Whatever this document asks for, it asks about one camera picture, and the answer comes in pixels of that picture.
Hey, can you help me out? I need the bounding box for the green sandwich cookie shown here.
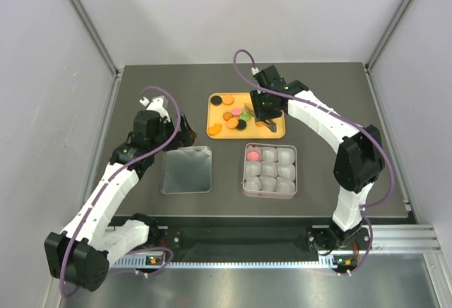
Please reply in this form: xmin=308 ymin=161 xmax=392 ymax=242
xmin=239 ymin=112 xmax=252 ymax=122

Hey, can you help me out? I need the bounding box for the black sandwich cookie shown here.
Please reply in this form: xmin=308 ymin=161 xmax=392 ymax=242
xmin=236 ymin=119 xmax=246 ymax=131

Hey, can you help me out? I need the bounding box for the pink sandwich cookie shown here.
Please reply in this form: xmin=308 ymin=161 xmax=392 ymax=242
xmin=246 ymin=150 xmax=261 ymax=162
xmin=231 ymin=108 xmax=243 ymax=117

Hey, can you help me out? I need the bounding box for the orange round cookie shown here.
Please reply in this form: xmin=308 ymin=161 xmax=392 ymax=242
xmin=227 ymin=117 xmax=239 ymax=129
xmin=222 ymin=95 xmax=234 ymax=105

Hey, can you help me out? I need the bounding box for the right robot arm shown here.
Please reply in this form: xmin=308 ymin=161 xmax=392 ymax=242
xmin=250 ymin=81 xmax=389 ymax=249

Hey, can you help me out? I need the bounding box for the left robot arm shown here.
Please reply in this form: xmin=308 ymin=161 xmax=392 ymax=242
xmin=44 ymin=110 xmax=196 ymax=295

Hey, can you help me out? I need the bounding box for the orange fish cookie front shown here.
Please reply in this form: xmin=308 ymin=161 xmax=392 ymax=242
xmin=208 ymin=124 xmax=222 ymax=136

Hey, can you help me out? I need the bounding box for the silver tin lid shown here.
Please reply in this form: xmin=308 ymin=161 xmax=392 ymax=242
xmin=160 ymin=146 xmax=213 ymax=195

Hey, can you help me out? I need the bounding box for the yellow tray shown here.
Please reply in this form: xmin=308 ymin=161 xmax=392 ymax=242
xmin=207 ymin=93 xmax=285 ymax=139

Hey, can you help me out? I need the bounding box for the orange swirl cookie left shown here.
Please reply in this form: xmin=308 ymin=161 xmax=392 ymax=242
xmin=222 ymin=112 xmax=233 ymax=121

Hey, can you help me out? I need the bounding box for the pink cookie tin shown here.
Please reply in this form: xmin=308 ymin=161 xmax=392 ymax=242
xmin=242 ymin=143 xmax=298 ymax=200

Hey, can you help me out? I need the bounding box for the black cookie at tray corner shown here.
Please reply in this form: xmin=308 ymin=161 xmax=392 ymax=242
xmin=210 ymin=95 xmax=222 ymax=106

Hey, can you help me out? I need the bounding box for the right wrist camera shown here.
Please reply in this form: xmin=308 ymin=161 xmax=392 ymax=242
xmin=251 ymin=65 xmax=286 ymax=91

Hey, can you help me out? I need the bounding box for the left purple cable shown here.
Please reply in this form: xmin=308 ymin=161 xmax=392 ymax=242
xmin=58 ymin=85 xmax=183 ymax=298

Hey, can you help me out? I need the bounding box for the purple cable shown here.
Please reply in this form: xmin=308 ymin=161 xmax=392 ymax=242
xmin=232 ymin=49 xmax=396 ymax=273
xmin=58 ymin=85 xmax=183 ymax=298

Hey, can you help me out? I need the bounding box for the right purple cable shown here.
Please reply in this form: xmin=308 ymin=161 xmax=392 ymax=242
xmin=232 ymin=49 xmax=396 ymax=273

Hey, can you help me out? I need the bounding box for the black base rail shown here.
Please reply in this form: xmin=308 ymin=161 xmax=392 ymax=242
xmin=105 ymin=215 xmax=371 ymax=263

